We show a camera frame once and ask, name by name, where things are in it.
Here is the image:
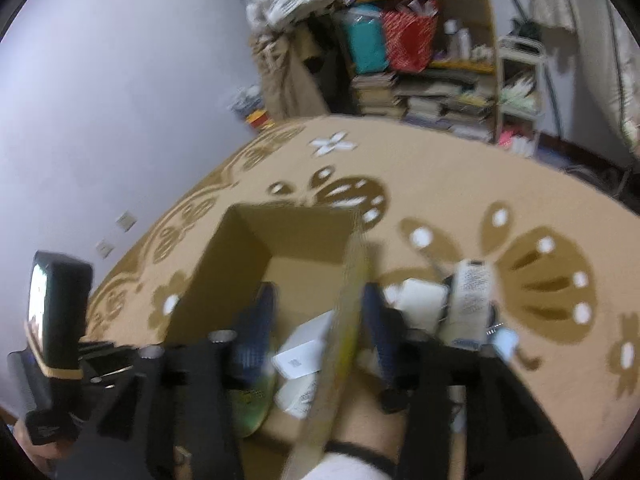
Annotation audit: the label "person's left hand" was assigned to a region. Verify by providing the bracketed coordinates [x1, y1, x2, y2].
[14, 420, 57, 472]

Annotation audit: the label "dark hanging clothes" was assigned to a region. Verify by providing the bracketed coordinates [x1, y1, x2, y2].
[300, 14, 352, 112]

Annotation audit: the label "beige hanging coat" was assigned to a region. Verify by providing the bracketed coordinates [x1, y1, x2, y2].
[249, 25, 332, 122]

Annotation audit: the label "teal bag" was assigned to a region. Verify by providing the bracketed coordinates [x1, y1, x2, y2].
[344, 4, 392, 74]

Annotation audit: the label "white box with printed label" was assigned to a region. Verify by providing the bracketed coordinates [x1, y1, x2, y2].
[274, 374, 322, 422]

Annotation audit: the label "bag of plush toys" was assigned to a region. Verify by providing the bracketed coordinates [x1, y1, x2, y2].
[229, 87, 274, 132]

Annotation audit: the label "green oval fingerboard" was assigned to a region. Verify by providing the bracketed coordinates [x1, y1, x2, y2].
[226, 374, 279, 437]

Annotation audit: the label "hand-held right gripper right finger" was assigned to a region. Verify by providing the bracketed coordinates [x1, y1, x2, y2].
[362, 282, 584, 480]

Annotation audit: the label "row of small bottles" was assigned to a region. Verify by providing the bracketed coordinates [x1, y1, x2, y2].
[442, 19, 494, 62]

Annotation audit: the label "red patterned bag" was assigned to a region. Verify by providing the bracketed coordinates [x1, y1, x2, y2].
[382, 2, 439, 74]

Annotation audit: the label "wooden shelf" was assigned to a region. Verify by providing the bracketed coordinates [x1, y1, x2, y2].
[339, 0, 502, 144]

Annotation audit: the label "white remote control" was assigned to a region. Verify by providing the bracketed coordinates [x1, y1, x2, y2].
[446, 258, 497, 349]

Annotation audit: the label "stack of old books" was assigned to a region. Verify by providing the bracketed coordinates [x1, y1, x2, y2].
[349, 72, 402, 119]

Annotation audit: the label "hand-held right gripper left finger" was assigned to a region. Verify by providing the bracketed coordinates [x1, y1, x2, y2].
[55, 282, 279, 480]

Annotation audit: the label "pile of magazines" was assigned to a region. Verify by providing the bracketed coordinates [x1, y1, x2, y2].
[394, 72, 497, 142]

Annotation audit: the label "small white box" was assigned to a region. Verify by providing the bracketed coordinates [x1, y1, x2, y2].
[271, 310, 337, 382]

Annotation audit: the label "beige flower printed blanket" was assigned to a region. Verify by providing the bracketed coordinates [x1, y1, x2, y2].
[85, 114, 640, 480]

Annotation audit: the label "white power bank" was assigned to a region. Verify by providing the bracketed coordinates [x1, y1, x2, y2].
[394, 279, 449, 329]

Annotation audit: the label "cardboard box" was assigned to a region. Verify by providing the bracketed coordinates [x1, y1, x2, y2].
[170, 202, 374, 480]

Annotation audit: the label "white trolley cart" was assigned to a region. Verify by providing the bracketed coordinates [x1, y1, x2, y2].
[494, 34, 547, 162]

